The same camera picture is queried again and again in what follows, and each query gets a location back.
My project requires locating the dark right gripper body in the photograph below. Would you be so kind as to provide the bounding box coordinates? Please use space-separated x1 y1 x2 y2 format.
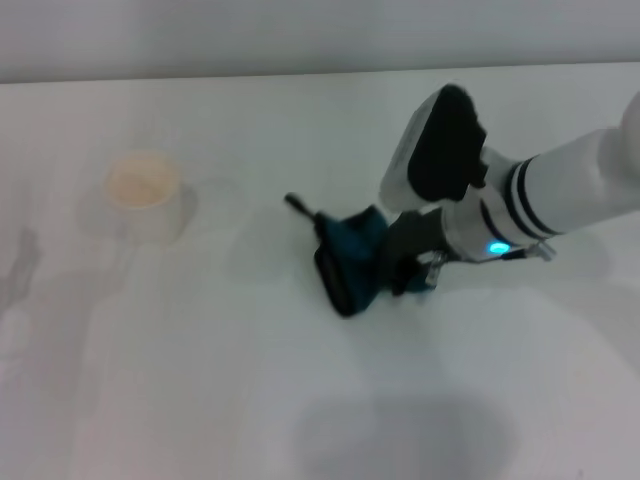
382 208 449 264

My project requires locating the blue rag with black trim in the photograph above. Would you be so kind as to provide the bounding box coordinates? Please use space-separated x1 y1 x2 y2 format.
284 192 441 319

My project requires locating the white paper cup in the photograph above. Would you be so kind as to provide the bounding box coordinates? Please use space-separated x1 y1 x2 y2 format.
103 151 184 246

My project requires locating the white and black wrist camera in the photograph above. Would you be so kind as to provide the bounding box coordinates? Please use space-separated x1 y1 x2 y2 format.
378 83 490 209

